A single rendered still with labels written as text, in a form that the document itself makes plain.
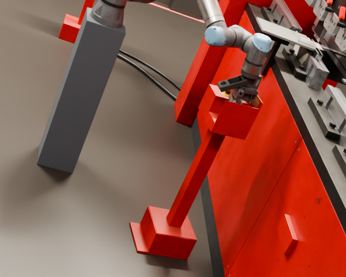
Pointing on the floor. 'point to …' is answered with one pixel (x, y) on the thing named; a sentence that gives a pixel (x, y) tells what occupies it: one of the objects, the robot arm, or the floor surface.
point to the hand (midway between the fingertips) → (228, 114)
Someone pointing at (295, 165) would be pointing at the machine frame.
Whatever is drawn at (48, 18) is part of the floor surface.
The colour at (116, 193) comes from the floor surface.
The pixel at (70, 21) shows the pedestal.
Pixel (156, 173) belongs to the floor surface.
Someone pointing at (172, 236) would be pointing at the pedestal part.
